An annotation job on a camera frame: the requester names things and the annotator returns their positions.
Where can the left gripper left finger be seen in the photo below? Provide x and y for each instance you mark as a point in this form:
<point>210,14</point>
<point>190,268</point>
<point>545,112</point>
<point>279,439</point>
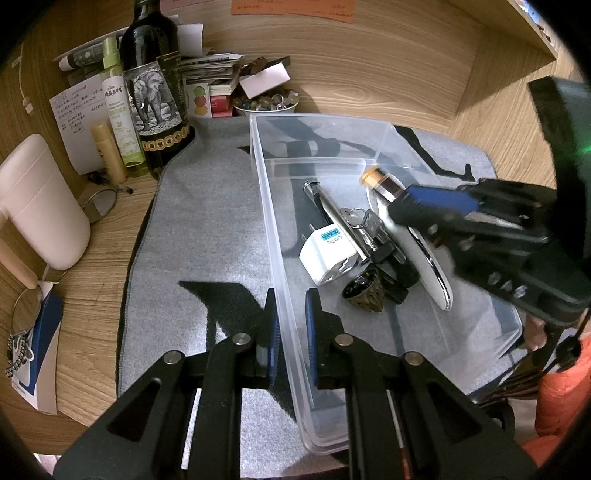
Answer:
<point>181,418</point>

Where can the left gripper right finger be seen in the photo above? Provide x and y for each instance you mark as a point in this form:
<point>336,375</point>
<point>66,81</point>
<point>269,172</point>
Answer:
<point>406,420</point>

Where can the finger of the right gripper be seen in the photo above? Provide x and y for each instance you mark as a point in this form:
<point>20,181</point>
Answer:
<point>448,227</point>
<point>443,200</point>

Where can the clear plastic storage bin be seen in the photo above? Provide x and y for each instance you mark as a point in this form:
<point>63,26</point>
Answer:
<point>472,344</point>

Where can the silver metal pen tube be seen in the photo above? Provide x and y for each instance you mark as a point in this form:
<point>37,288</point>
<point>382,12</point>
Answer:
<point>324,204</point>

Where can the orange sleeve forearm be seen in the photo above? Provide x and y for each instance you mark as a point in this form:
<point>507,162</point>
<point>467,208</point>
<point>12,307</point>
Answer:
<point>560,401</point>

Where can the person right hand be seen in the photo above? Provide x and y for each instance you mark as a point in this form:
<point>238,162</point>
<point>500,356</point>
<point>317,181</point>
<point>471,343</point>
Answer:
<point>535,336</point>

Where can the white handheld device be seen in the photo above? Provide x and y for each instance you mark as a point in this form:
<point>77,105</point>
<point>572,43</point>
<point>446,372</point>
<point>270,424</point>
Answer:
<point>417,250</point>

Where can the small black gadget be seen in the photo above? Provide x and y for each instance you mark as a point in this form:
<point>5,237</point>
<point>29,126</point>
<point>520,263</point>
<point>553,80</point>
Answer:
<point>396,272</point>

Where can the blue white box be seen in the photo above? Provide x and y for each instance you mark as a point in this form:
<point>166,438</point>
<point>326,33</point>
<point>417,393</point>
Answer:
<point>32,347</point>

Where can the dark patterned cone cup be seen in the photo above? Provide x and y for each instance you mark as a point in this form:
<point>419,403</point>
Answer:
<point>365,291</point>

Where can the white plug adapter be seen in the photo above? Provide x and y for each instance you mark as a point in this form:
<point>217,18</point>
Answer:
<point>327,254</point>

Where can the wooden upper shelf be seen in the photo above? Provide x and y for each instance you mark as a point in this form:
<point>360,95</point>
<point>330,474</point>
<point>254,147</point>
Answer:
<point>508,17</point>

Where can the white bowl of trinkets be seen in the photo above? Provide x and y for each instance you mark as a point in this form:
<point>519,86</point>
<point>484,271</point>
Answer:
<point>277,101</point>

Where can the round glass lens mirror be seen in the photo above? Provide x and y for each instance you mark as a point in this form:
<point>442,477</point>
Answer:
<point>100,203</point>

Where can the grey rug with black letters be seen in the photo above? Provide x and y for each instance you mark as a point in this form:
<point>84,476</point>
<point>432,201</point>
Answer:
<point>227,224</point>

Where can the white small cardboard box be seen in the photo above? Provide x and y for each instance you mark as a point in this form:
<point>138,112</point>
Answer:
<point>269,78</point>

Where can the beige lip balm tube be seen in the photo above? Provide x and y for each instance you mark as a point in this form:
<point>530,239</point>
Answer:
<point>108,151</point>

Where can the stack of books and papers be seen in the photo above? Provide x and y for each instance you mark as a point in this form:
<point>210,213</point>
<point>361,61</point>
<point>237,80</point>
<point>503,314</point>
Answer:
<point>208,83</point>

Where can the white handwritten paper note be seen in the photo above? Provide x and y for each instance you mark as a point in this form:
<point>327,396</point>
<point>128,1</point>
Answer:
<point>76,110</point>

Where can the green white spray bottle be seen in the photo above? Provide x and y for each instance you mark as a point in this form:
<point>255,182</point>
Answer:
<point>119,110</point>

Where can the dark wine bottle elephant label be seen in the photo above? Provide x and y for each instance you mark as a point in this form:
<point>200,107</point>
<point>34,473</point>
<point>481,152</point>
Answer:
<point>149,52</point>

